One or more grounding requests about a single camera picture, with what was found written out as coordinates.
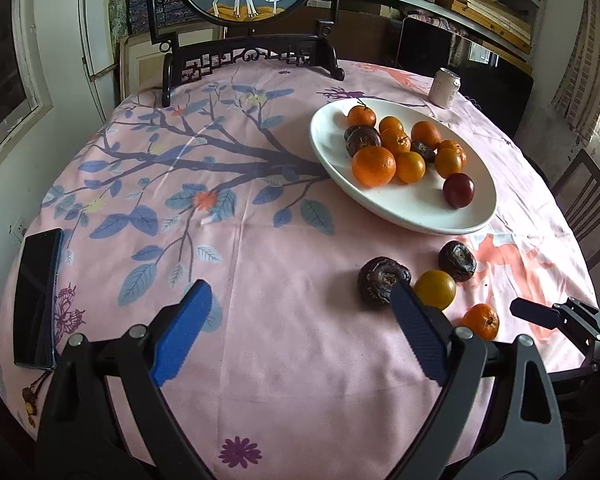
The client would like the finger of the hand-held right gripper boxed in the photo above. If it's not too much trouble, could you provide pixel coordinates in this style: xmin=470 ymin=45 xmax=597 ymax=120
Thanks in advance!
xmin=510 ymin=296 xmax=600 ymax=361

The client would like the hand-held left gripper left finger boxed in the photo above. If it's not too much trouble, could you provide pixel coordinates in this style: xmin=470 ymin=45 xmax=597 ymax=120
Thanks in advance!
xmin=36 ymin=280 xmax=216 ymax=480

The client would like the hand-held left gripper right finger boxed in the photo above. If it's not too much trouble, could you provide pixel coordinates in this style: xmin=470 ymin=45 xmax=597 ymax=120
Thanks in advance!
xmin=385 ymin=280 xmax=566 ymax=480

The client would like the yellow passion fruit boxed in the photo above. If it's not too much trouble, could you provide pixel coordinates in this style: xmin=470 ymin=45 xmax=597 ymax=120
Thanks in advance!
xmin=413 ymin=269 xmax=457 ymax=311

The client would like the large wrinkled dark passion fruit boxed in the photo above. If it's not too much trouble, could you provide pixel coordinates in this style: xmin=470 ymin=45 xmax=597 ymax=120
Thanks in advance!
xmin=357 ymin=256 xmax=412 ymax=310

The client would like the white oval plate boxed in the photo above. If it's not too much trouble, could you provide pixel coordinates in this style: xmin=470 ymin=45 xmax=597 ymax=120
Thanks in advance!
xmin=309 ymin=98 xmax=498 ymax=236

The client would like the smooth red-purple passion fruit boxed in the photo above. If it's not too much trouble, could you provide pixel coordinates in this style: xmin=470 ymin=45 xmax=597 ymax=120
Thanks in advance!
xmin=442 ymin=172 xmax=476 ymax=209

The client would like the large mandarin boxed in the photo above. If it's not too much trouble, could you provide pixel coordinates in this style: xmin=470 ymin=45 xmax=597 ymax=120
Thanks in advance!
xmin=411 ymin=120 xmax=442 ymax=150
xmin=351 ymin=145 xmax=397 ymax=189

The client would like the mandarin with stem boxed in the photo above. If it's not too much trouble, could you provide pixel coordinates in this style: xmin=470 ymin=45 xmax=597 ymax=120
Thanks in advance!
xmin=346 ymin=101 xmax=377 ymax=128

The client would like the pink printed tablecloth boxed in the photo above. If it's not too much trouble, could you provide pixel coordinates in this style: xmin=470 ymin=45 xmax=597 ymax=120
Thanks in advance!
xmin=0 ymin=59 xmax=598 ymax=471

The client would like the slatted dark wooden chair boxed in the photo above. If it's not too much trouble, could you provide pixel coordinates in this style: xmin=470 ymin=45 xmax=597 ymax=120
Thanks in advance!
xmin=550 ymin=149 xmax=600 ymax=271

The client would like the black smartphone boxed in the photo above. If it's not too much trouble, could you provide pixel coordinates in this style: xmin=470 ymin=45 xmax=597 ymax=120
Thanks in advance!
xmin=12 ymin=228 xmax=63 ymax=370

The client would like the pale drink can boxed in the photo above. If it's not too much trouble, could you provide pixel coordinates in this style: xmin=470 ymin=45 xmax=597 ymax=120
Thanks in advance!
xmin=428 ymin=67 xmax=462 ymax=109

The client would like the beige cabinet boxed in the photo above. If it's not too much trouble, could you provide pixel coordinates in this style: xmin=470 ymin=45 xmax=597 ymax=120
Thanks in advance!
xmin=117 ymin=35 xmax=226 ymax=101

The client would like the pink floral cloth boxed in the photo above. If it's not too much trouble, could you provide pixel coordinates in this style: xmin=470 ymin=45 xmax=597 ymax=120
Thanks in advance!
xmin=405 ymin=10 xmax=466 ymax=36

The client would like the white door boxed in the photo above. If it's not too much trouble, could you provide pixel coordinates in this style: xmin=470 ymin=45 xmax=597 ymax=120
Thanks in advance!
xmin=80 ymin=0 xmax=126 ymax=116

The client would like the stack of flat wooden boxes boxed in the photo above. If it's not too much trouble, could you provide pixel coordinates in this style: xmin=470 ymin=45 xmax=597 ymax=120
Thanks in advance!
xmin=345 ymin=0 xmax=541 ymax=46

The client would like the white framed window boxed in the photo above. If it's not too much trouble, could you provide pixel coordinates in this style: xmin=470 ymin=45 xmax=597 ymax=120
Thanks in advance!
xmin=0 ymin=0 xmax=53 ymax=161

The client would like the stack of blue patterned boxes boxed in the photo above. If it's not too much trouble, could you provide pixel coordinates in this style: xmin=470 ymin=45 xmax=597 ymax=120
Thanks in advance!
xmin=125 ymin=0 xmax=201 ymax=36

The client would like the white wall shelf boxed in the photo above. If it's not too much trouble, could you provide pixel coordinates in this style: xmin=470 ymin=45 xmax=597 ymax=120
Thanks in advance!
xmin=342 ymin=0 xmax=548 ymax=61

